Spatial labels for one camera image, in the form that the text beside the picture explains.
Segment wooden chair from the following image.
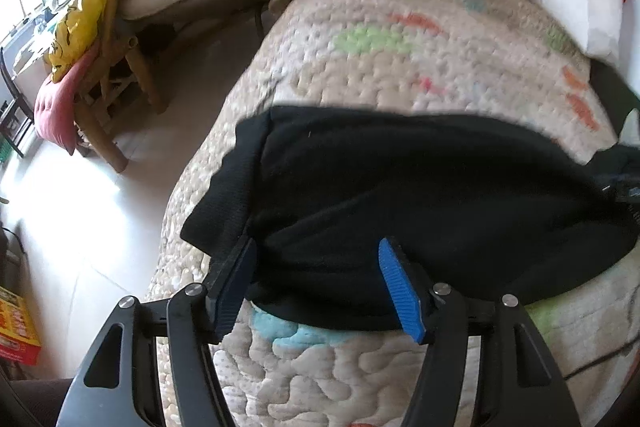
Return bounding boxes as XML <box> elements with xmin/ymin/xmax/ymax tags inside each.
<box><xmin>73</xmin><ymin>0</ymin><xmax>166</xmax><ymax>172</ymax></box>

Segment quilted heart pattern bedspread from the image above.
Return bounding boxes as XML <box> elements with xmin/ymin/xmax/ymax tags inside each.
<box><xmin>149</xmin><ymin>0</ymin><xmax>617</xmax><ymax>426</ymax></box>

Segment black pants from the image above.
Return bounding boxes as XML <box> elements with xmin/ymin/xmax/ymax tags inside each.
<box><xmin>181</xmin><ymin>106</ymin><xmax>639</xmax><ymax>331</ymax></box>

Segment red and yellow box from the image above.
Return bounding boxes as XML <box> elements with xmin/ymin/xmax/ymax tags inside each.
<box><xmin>0</xmin><ymin>287</ymin><xmax>41</xmax><ymax>366</ymax></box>

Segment dark chair by window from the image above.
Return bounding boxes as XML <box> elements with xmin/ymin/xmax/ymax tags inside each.
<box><xmin>0</xmin><ymin>49</ymin><xmax>34</xmax><ymax>158</ymax></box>

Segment pink cushion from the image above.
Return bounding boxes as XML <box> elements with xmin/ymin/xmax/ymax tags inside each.
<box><xmin>34</xmin><ymin>40</ymin><xmax>100</xmax><ymax>155</ymax></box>

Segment yellow plastic bag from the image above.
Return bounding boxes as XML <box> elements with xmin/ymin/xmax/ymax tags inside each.
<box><xmin>44</xmin><ymin>0</ymin><xmax>107</xmax><ymax>83</ymax></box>

